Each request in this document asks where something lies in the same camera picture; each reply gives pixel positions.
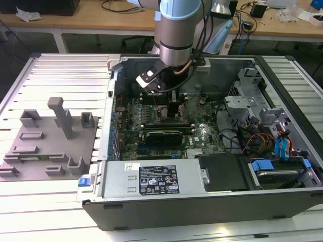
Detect small black box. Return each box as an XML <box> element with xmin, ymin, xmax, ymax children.
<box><xmin>250</xmin><ymin>3</ymin><xmax>266</xmax><ymax>19</ymax></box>

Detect silver power supply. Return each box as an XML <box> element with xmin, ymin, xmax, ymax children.
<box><xmin>97</xmin><ymin>160</ymin><xmax>206</xmax><ymax>200</ymax></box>

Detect grey parts rack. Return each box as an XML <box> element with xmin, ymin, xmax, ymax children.
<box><xmin>0</xmin><ymin>96</ymin><xmax>100</xmax><ymax>182</ymax></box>

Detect CPU socket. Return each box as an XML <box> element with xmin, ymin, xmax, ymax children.
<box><xmin>155</xmin><ymin>104</ymin><xmax>183</xmax><ymax>124</ymax></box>

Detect clear plastic bags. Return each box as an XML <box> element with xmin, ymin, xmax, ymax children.
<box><xmin>276</xmin><ymin>5</ymin><xmax>302</xmax><ymax>23</ymax></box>

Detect black drive bay cover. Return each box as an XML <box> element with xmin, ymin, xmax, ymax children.
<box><xmin>196</xmin><ymin>153</ymin><xmax>253</xmax><ymax>193</ymax></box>

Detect black PC case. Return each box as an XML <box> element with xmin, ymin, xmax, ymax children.
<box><xmin>82</xmin><ymin>54</ymin><xmax>323</xmax><ymax>231</ymax></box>

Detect silver drive cage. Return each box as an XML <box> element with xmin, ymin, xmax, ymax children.
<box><xmin>223</xmin><ymin>67</ymin><xmax>268</xmax><ymax>132</ymax></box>

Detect black wire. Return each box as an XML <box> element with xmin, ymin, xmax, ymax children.
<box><xmin>218</xmin><ymin>127</ymin><xmax>244</xmax><ymax>154</ymax></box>

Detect black graphics card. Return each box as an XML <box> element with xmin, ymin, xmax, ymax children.
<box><xmin>145</xmin><ymin>129</ymin><xmax>184</xmax><ymax>146</ymax></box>

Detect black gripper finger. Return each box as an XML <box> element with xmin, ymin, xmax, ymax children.
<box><xmin>167</xmin><ymin>92</ymin><xmax>181</xmax><ymax>119</ymax></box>

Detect green motherboard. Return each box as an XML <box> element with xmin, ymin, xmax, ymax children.
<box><xmin>115</xmin><ymin>95</ymin><xmax>227</xmax><ymax>161</ymax></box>

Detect white box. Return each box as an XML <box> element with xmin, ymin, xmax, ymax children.
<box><xmin>297</xmin><ymin>10</ymin><xmax>323</xmax><ymax>27</ymax></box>

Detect wooden desk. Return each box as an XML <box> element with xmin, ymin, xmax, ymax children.
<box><xmin>0</xmin><ymin>0</ymin><xmax>323</xmax><ymax>55</ymax></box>

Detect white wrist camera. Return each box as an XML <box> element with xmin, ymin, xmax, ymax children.
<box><xmin>135</xmin><ymin>64</ymin><xmax>167</xmax><ymax>95</ymax></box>

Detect large black box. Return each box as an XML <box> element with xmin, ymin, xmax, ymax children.
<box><xmin>0</xmin><ymin>0</ymin><xmax>81</xmax><ymax>16</ymax></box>

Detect silver chipset heatsink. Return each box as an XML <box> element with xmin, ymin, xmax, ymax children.
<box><xmin>186</xmin><ymin>148</ymin><xmax>203</xmax><ymax>159</ymax></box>

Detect green RAM stick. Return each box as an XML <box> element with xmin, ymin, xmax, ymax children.
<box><xmin>19</xmin><ymin>155</ymin><xmax>53</xmax><ymax>160</ymax></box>

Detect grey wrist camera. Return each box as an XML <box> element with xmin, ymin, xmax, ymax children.
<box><xmin>193</xmin><ymin>57</ymin><xmax>211</xmax><ymax>74</ymax></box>

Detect red orange wire bundle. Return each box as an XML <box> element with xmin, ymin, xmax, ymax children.
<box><xmin>243</xmin><ymin>133</ymin><xmax>276</xmax><ymax>153</ymax></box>

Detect blue flat data wire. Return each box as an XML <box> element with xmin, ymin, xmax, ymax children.
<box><xmin>274</xmin><ymin>133</ymin><xmax>291</xmax><ymax>162</ymax></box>

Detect hard disk in blue carrier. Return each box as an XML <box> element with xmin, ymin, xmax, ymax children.
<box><xmin>248</xmin><ymin>156</ymin><xmax>312</xmax><ymax>190</ymax></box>

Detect crumpled white paper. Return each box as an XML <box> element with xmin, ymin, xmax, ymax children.
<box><xmin>16</xmin><ymin>7</ymin><xmax>41</xmax><ymax>23</ymax></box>

